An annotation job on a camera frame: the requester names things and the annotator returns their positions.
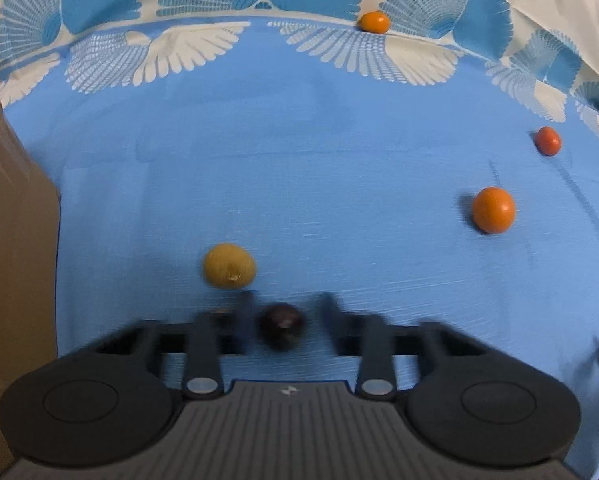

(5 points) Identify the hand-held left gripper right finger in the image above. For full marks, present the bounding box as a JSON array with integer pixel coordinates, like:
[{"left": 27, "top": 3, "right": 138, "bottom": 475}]
[{"left": 318, "top": 293, "right": 496, "bottom": 402}]

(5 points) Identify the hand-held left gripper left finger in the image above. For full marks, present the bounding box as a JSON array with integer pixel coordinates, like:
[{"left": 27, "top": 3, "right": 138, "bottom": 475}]
[{"left": 86, "top": 290, "right": 258, "bottom": 402}]

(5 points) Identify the dark purple round fruit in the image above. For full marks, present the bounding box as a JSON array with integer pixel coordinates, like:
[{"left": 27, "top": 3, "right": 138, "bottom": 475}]
[{"left": 258, "top": 303, "right": 307, "bottom": 352}]

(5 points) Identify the yellow round fruit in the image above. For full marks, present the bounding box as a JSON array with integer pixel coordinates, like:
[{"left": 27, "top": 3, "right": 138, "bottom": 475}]
[{"left": 202, "top": 243, "right": 257, "bottom": 290}]

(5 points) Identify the large orange mandarin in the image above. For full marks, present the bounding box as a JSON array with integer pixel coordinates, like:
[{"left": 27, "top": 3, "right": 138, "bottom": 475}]
[{"left": 471, "top": 186, "right": 517, "bottom": 235}]

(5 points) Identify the reddish orange mandarin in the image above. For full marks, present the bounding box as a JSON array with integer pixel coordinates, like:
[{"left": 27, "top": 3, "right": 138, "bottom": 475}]
[{"left": 534, "top": 126, "right": 563, "bottom": 157}]

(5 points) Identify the brown cardboard box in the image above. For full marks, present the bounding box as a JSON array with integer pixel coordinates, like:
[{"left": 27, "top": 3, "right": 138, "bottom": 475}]
[{"left": 0, "top": 72, "right": 62, "bottom": 480}]

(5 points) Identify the small orange mandarin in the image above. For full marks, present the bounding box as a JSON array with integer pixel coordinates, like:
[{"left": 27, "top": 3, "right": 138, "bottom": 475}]
[{"left": 358, "top": 10, "right": 391, "bottom": 35}]

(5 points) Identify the blue fan print sheet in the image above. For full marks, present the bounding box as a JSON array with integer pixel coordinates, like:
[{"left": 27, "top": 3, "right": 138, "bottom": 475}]
[{"left": 0, "top": 0, "right": 599, "bottom": 480}]

